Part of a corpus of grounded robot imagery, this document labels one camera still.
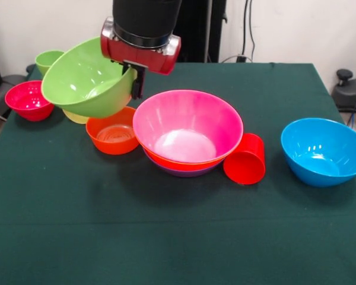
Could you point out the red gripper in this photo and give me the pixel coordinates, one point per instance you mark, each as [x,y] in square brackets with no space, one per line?
[142,58]

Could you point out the light green bowl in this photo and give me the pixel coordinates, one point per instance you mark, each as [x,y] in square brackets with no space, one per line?
[77,77]

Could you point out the large pink bowl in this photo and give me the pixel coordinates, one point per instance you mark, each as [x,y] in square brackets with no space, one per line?
[187,118]

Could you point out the large orange bowl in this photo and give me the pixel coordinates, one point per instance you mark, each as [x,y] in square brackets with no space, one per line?
[172,164]

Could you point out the small orange-red bowl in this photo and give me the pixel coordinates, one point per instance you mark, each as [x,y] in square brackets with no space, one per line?
[112,139]

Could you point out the yellow cup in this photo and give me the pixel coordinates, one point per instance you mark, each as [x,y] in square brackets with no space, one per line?
[75,118]

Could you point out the green cup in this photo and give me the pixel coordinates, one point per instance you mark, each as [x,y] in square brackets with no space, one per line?
[46,60]

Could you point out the small crimson bowl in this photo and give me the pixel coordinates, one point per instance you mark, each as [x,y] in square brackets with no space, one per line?
[29,101]

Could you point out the purple bowl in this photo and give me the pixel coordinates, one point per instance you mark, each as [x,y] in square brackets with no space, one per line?
[184,173]

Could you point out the red cup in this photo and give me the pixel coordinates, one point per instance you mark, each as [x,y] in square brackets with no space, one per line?
[246,166]

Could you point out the dark green tablecloth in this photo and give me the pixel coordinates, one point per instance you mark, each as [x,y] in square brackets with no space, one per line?
[178,231]

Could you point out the blue bowl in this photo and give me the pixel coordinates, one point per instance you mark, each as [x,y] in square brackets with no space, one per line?
[323,154]

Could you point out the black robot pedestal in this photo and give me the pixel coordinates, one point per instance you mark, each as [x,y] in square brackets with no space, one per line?
[201,29]

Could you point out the grey pedestal foot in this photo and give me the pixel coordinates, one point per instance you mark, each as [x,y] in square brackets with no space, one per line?
[348,95]
[3,95]

